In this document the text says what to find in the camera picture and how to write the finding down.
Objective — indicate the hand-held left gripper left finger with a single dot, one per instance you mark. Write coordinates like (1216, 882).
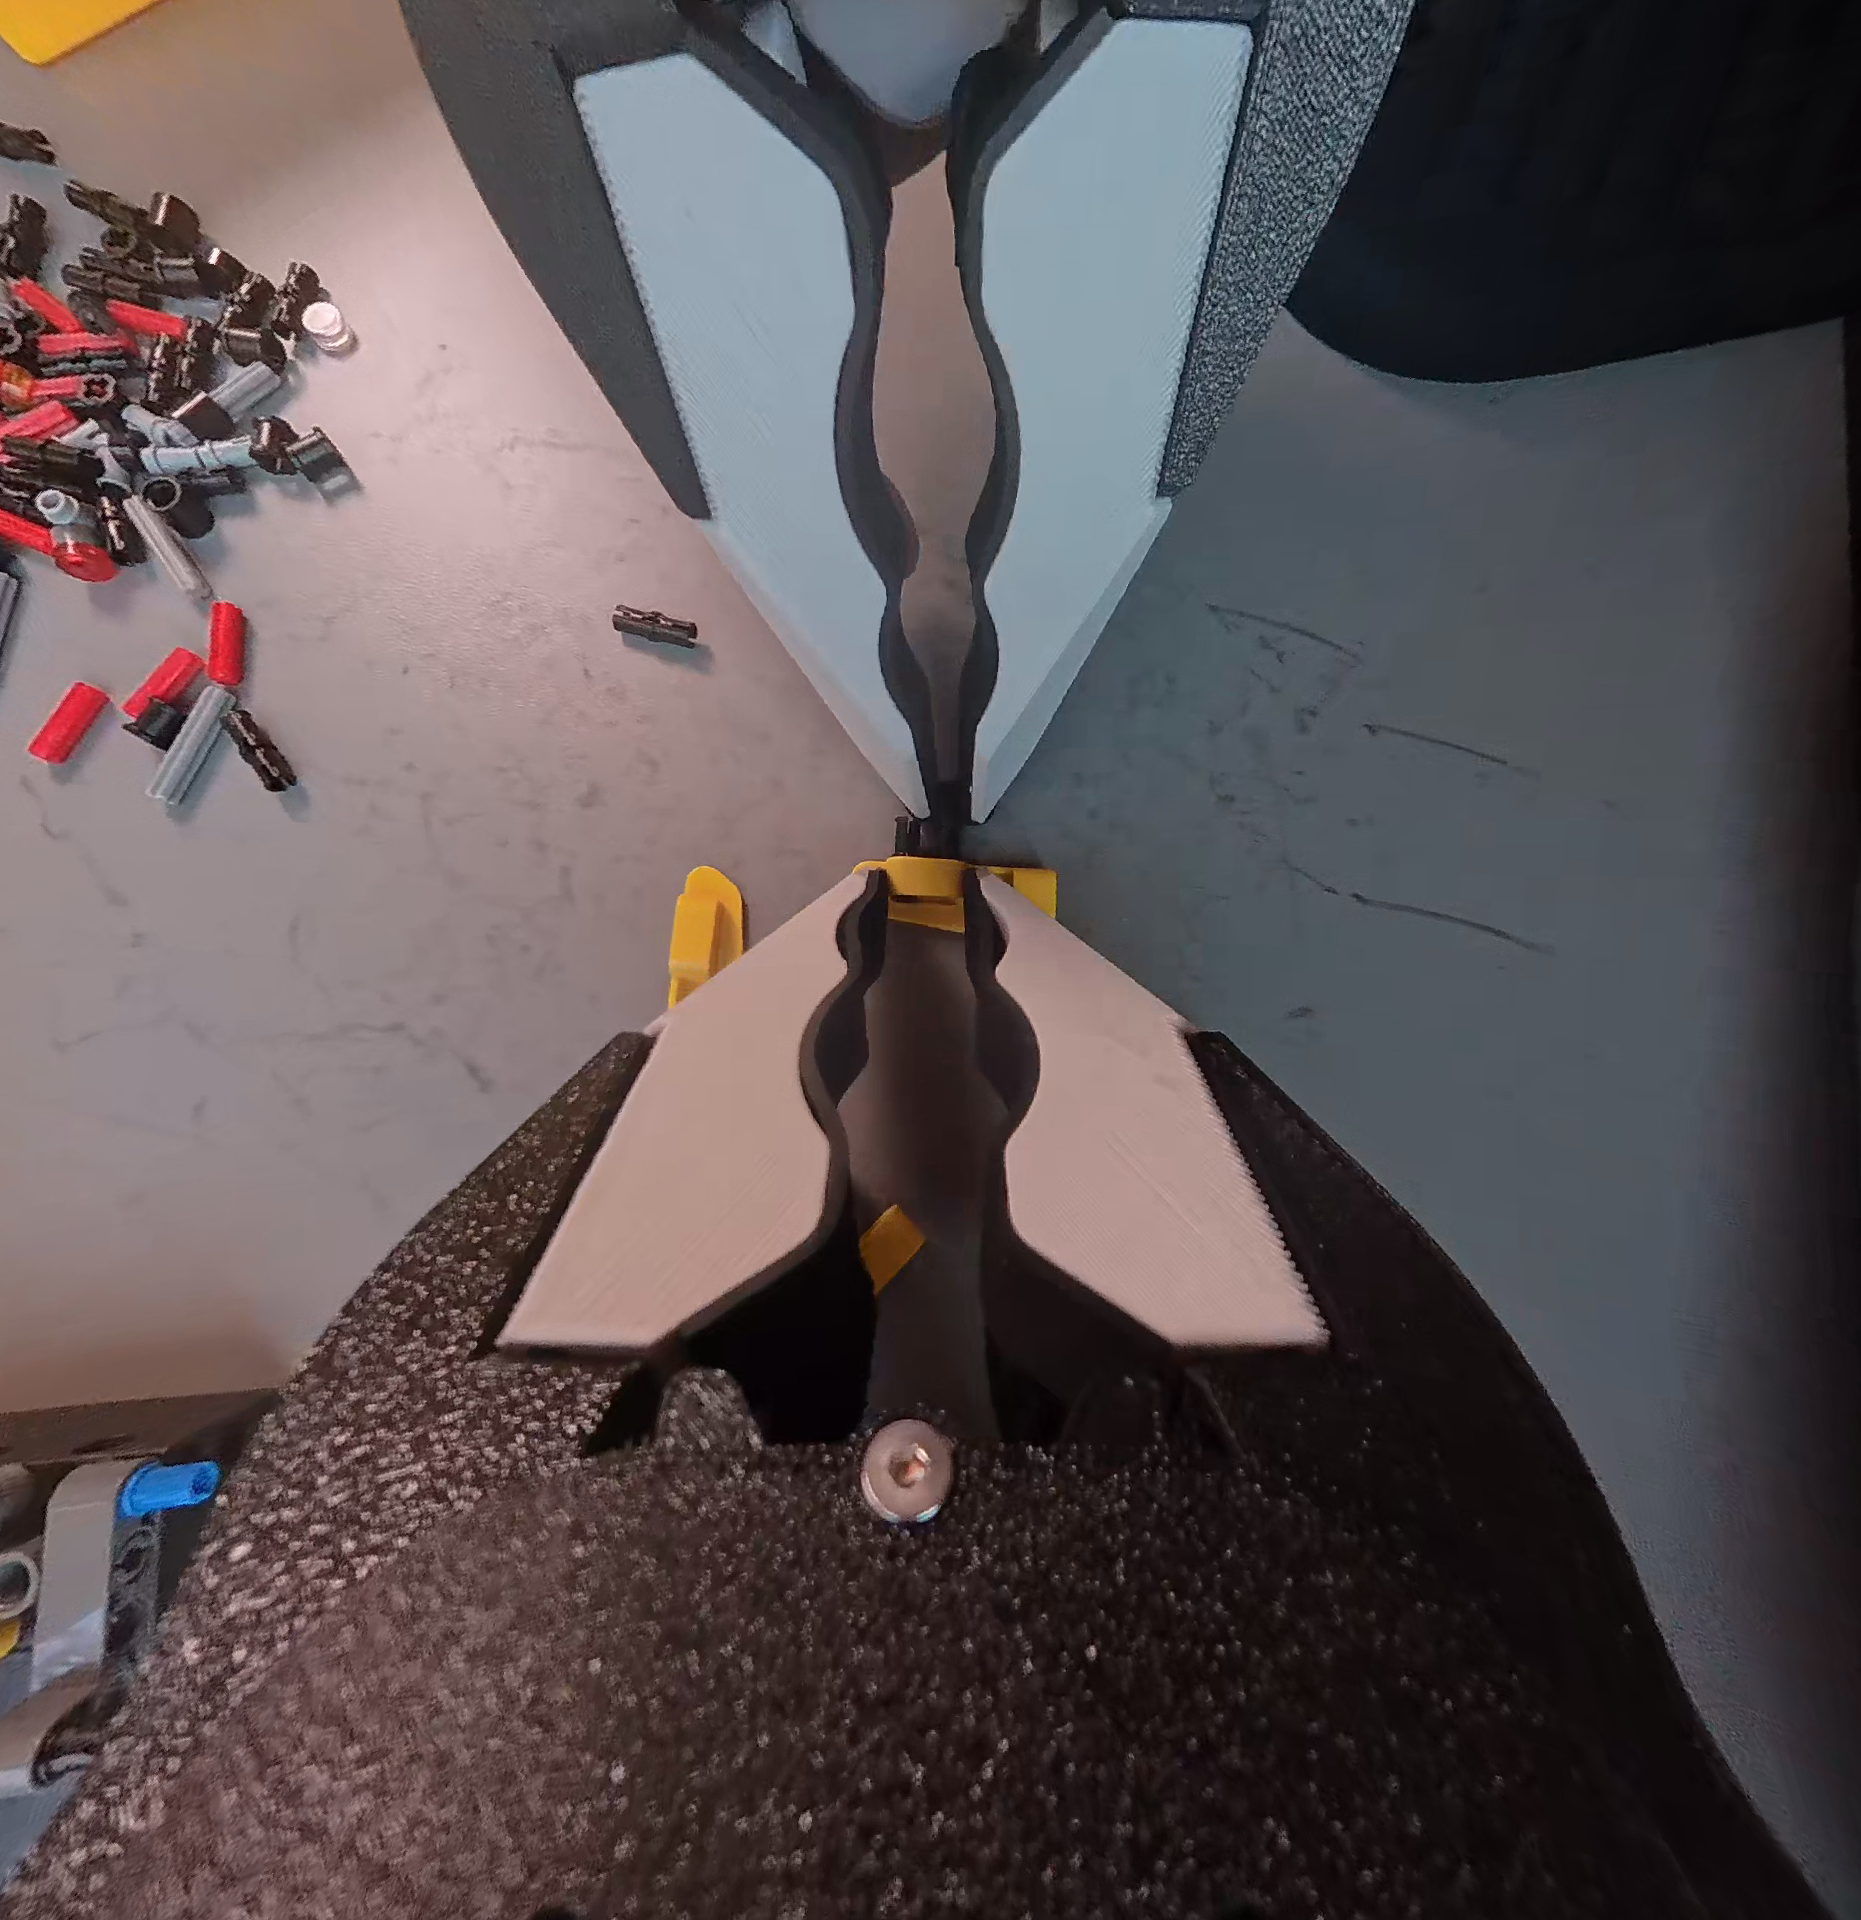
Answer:
(692, 1187)

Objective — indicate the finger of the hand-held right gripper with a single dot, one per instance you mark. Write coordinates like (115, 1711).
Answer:
(1110, 299)
(719, 299)

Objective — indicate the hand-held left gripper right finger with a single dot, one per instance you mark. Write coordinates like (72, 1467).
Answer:
(1156, 1187)

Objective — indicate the yellow lego connector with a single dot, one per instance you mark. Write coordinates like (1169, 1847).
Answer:
(923, 874)
(705, 930)

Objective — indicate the pile of small lego pins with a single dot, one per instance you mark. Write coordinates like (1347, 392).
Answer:
(121, 421)

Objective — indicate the black and yellow lego model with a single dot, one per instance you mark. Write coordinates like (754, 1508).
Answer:
(90, 1532)

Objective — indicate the yellow plastic bin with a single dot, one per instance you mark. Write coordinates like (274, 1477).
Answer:
(61, 23)

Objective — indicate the person's right hand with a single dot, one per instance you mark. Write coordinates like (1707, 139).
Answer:
(923, 374)

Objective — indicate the black mesh pad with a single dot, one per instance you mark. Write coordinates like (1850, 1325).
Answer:
(1590, 180)

